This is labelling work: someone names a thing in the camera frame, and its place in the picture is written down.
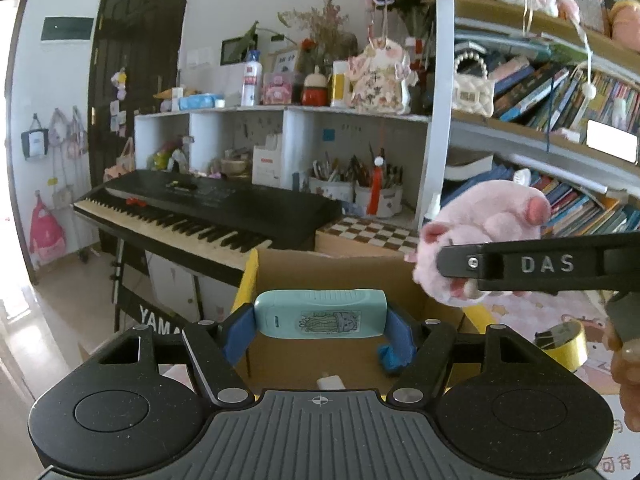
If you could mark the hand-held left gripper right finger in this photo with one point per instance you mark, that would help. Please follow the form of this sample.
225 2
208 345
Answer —
400 340

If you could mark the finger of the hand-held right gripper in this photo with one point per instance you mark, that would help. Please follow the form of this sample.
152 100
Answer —
525 265

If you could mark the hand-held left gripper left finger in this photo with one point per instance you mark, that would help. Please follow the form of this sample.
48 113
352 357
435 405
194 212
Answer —
237 337

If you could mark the blue plastic toy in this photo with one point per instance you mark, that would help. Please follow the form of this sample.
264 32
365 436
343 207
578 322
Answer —
390 364

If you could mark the pink pig plush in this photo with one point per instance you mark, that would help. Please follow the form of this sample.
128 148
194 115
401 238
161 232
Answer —
480 220

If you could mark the white charger plug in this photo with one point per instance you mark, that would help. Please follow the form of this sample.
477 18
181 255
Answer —
330 382

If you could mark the yellow cardboard box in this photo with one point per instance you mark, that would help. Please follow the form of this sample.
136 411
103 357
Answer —
320 360

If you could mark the teal power bank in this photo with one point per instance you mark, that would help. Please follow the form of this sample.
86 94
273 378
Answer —
320 312

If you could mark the person's right hand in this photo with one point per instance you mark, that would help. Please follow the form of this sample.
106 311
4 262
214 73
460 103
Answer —
630 390

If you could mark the row of books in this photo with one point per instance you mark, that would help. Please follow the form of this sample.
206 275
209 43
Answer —
575 205
550 92

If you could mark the yellow tape roll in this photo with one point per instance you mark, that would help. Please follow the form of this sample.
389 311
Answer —
565 347

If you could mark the checkered box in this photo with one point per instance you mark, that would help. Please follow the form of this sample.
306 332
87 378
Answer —
370 234

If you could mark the white pen holder with pens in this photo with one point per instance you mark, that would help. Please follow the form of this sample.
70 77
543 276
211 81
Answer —
330 190
390 200

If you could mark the black keyboard piano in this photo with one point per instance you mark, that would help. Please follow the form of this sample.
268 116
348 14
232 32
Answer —
210 195

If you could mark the smartphone with lit screen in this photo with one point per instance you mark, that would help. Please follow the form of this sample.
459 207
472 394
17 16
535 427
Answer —
612 141

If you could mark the white box with red label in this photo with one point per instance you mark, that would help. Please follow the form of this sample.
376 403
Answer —
267 167

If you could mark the white wooden bookshelf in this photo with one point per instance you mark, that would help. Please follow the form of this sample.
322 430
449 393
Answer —
440 110

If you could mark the white quilted handbag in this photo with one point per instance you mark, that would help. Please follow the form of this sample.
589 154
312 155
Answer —
472 91

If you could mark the pink backpack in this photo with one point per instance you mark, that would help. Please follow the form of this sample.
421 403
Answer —
46 235

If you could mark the white cubby shelf unit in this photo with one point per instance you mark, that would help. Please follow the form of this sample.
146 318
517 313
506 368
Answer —
300 125

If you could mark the floral plush pig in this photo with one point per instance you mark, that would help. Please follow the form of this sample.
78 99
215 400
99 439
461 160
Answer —
380 80

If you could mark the blue tissue pack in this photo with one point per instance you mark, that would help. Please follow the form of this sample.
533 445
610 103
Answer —
200 102

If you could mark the pink box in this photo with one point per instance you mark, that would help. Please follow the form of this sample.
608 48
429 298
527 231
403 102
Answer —
277 89

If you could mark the yellow white bottle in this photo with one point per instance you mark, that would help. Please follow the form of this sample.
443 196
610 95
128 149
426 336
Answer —
341 85

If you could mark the white bottle with blue cap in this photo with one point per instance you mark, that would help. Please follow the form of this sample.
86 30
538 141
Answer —
251 80

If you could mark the red round doll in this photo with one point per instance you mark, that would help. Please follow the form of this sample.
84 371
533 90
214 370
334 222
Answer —
315 91

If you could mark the pink tote bag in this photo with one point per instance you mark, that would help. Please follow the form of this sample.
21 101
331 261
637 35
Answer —
67 132

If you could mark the small plush on door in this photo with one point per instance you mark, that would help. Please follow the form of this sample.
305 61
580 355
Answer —
119 84

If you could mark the dark white tote bag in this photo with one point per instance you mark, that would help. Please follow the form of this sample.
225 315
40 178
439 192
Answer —
35 140

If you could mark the dried flower bouquet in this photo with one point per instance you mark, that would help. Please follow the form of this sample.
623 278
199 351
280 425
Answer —
325 25

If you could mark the dark wooden door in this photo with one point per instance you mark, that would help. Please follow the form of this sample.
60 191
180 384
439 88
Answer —
140 35

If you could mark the dark photo frame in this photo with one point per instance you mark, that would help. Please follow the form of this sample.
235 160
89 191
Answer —
235 52

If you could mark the dark green wall panel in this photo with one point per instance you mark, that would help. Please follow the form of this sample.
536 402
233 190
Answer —
67 29

